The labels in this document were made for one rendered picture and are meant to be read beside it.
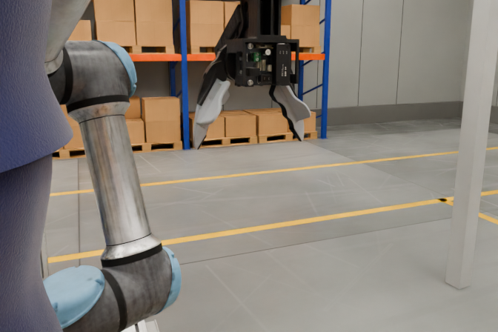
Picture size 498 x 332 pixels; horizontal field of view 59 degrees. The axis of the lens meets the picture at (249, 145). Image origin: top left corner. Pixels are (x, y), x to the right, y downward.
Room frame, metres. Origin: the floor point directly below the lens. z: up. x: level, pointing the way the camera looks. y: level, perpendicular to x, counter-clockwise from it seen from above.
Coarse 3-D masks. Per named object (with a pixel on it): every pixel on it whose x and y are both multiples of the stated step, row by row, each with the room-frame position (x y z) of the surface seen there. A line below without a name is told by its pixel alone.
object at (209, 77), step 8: (216, 56) 0.57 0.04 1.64; (224, 56) 0.56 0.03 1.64; (216, 64) 0.55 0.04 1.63; (208, 72) 0.55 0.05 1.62; (216, 72) 0.55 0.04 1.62; (224, 72) 0.56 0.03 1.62; (208, 80) 0.55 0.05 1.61; (224, 80) 0.56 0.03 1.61; (200, 88) 0.56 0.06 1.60; (208, 88) 0.55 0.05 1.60; (200, 96) 0.55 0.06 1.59; (200, 104) 0.54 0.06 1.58
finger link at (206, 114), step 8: (216, 80) 0.55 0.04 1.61; (216, 88) 0.55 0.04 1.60; (224, 88) 0.53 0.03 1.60; (208, 96) 0.55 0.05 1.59; (216, 96) 0.54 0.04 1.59; (224, 96) 0.56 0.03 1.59; (208, 104) 0.54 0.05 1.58; (216, 104) 0.52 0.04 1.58; (200, 112) 0.54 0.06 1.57; (208, 112) 0.53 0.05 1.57; (216, 112) 0.51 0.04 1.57; (200, 120) 0.54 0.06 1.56; (208, 120) 0.52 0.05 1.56; (200, 128) 0.54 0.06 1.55; (200, 136) 0.54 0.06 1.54; (200, 144) 0.54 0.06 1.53
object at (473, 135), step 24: (480, 0) 2.88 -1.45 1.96; (480, 24) 2.86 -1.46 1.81; (480, 48) 2.85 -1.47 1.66; (480, 72) 2.83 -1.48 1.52; (480, 96) 2.82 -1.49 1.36; (480, 120) 2.83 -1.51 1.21; (480, 144) 2.84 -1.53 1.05; (456, 168) 2.92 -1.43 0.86; (480, 168) 2.85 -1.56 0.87; (456, 192) 2.90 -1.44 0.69; (480, 192) 2.86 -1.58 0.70; (456, 216) 2.88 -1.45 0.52; (456, 240) 2.87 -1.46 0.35; (456, 264) 2.85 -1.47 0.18
